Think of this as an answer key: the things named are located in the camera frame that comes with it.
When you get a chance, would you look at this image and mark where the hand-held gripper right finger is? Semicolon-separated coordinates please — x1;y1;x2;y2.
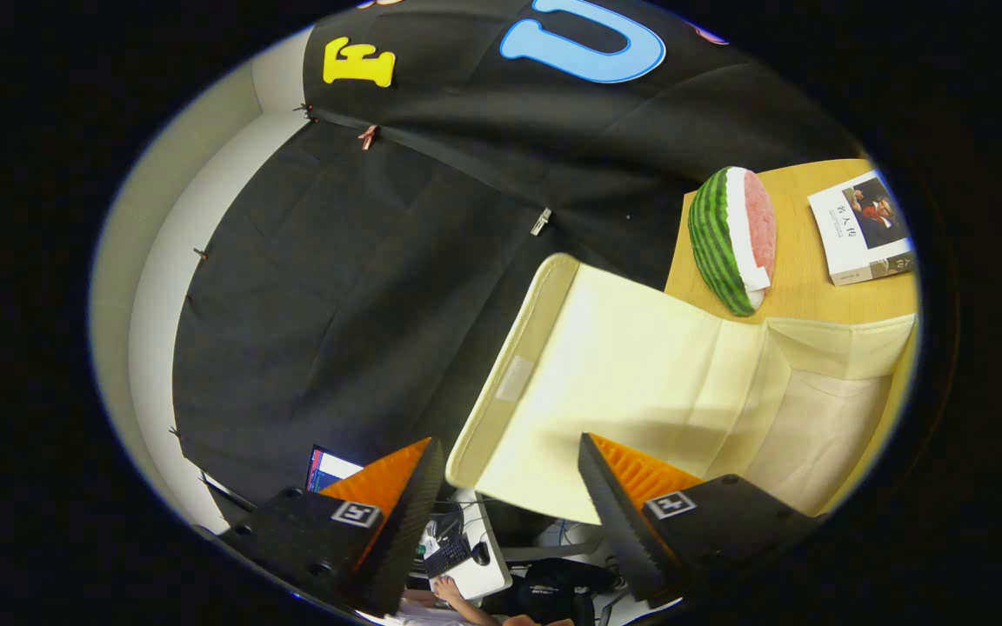
577;432;819;609

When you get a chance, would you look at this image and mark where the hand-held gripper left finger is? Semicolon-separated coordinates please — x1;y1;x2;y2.
218;436;447;616

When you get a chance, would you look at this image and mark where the beige fabric storage box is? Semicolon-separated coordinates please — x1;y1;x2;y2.
446;252;918;527

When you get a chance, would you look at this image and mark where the black keyboard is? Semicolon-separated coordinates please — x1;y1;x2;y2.
423;532;474;579

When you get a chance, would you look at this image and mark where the black bag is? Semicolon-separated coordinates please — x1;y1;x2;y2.
510;558;619;625

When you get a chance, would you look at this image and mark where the white office desk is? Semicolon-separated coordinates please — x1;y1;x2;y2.
418;491;515;601

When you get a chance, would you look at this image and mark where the black backdrop cloth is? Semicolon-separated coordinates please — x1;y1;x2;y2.
172;0;867;514

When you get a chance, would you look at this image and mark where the watermelon slice toy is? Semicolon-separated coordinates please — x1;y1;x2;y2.
687;166;778;317

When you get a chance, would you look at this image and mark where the row of black clips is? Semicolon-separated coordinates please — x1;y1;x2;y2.
169;103;315;440

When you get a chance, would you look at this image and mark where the white portrait cover book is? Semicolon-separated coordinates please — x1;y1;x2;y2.
807;170;917;287

